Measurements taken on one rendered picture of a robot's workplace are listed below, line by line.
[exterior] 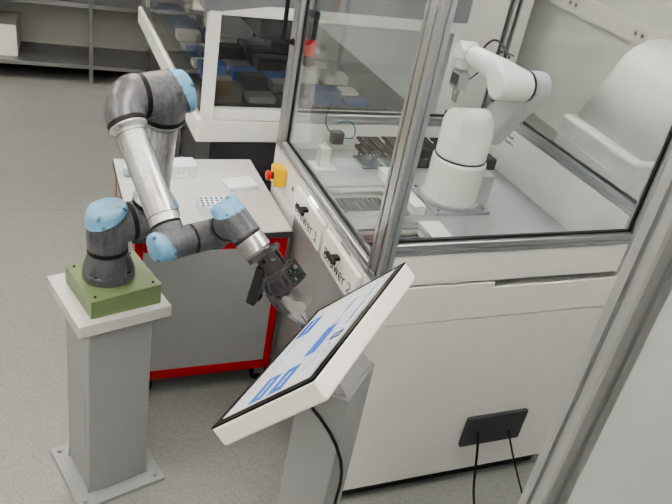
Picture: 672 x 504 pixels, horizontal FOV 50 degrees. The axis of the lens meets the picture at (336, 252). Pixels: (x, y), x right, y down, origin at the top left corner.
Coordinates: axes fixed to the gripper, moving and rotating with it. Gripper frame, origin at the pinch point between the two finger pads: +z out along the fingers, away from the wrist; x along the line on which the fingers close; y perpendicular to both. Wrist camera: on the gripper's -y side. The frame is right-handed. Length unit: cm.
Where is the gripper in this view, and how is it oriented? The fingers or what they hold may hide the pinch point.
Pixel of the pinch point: (301, 321)
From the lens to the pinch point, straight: 178.6
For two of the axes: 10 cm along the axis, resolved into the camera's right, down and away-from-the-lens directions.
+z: 5.8, 8.1, 1.1
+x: 4.1, -4.1, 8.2
